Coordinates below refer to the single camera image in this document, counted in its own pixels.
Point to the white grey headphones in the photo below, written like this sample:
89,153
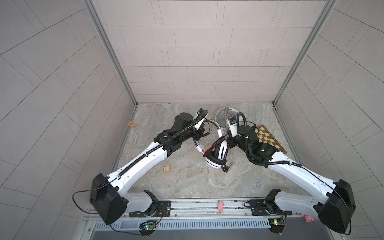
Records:
223,114

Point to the pink plush toy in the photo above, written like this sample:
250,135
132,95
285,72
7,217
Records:
307,218

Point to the left controller board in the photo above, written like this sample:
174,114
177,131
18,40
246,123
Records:
147,228

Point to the black white headphones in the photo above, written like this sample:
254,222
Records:
216,154

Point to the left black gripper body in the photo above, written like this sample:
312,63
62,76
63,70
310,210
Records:
190,133

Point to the pink clip on rail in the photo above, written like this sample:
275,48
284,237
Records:
220,206

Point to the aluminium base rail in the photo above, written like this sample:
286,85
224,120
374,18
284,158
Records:
204,208

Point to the right controller board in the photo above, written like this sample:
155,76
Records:
277,225

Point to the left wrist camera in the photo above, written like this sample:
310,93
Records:
200,115

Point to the controller board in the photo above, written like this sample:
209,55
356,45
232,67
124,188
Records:
147,228
277,225

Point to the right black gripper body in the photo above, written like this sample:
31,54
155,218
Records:
236,141

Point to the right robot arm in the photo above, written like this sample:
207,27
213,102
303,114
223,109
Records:
331,202

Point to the wooden chessboard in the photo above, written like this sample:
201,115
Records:
265,136

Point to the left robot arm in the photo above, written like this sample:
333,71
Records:
110,195

